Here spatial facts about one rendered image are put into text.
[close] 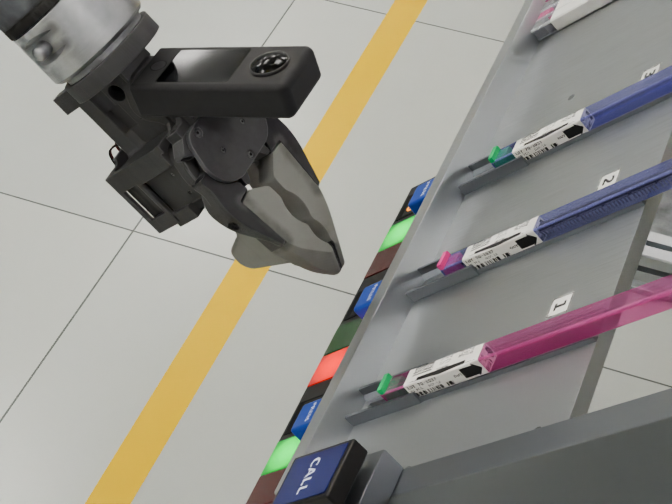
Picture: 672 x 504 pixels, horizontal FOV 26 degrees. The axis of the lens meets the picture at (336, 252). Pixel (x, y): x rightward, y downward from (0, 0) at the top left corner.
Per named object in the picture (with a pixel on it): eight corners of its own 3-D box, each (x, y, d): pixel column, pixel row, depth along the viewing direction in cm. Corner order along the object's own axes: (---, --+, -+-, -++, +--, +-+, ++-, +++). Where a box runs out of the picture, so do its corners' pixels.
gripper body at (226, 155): (213, 172, 102) (90, 47, 98) (290, 126, 96) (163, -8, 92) (164, 244, 97) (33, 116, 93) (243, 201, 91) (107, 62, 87)
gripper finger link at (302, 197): (312, 259, 104) (223, 169, 101) (368, 233, 99) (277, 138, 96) (295, 289, 101) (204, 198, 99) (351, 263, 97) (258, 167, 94)
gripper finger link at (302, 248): (295, 289, 101) (204, 198, 99) (351, 263, 97) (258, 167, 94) (277, 320, 99) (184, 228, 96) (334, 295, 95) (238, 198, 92)
